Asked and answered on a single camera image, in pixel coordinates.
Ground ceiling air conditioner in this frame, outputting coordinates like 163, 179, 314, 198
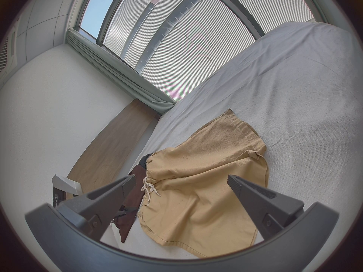
0, 31, 19, 77

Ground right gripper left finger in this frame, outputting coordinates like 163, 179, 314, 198
57, 175, 137, 241

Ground dark grey garment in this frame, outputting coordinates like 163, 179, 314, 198
139, 153, 155, 169

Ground tan shorts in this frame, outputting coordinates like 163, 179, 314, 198
137, 108, 269, 258

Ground bed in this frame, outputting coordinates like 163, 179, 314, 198
67, 22, 363, 258

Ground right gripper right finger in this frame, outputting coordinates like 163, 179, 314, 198
227, 175, 304, 241

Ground grey-green curtain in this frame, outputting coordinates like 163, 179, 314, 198
66, 29, 177, 114

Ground brown garment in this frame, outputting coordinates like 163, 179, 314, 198
113, 165, 148, 243

